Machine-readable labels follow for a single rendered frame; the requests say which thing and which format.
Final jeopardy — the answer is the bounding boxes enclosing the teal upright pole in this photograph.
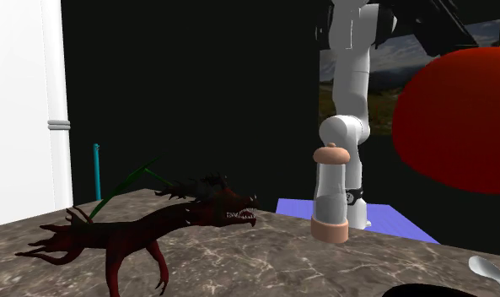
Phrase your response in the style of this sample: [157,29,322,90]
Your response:
[93,143,102,202]

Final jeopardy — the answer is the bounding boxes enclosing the white upright pipe with ring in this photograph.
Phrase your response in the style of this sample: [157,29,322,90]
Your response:
[40,0,74,212]

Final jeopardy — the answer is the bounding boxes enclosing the large red round object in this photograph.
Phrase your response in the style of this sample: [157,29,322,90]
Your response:
[390,46,500,196]

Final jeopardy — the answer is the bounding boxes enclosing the clear pepper grinder tan ends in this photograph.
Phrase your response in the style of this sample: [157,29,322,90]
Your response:
[309,142,352,245]

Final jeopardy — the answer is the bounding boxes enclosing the violet robot stand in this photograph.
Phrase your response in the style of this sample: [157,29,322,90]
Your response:
[275,197,440,245]

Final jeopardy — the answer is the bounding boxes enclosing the green plant leaves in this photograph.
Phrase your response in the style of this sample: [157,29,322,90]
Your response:
[88,154,175,220]

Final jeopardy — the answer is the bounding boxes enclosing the dark red dragon figure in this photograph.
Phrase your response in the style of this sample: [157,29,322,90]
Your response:
[14,172,260,297]

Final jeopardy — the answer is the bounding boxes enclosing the silver spoon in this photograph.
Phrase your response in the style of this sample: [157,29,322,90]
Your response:
[467,255,500,295]

